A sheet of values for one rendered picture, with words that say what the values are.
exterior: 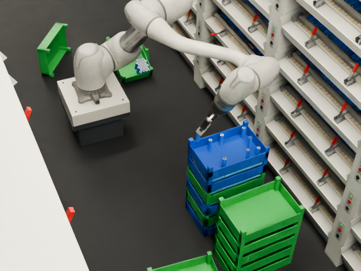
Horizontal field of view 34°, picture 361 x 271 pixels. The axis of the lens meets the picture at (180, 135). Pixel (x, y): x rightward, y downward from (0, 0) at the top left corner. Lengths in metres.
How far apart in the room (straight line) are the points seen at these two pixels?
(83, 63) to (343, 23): 1.33
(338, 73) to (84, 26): 2.24
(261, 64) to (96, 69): 1.00
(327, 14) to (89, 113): 1.34
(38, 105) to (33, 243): 2.87
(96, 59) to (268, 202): 1.12
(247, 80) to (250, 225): 0.64
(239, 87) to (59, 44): 1.98
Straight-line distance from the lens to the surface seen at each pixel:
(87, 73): 3.02
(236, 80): 2.20
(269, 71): 2.33
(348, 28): 2.29
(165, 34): 2.44
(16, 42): 4.10
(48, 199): 0.74
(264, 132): 3.00
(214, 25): 3.27
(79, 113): 3.05
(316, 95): 2.56
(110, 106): 3.07
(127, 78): 3.60
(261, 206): 2.56
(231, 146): 2.67
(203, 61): 3.48
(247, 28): 2.89
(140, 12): 2.52
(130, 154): 3.19
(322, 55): 2.46
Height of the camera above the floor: 2.28
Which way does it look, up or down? 44 degrees down
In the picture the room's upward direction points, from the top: 2 degrees clockwise
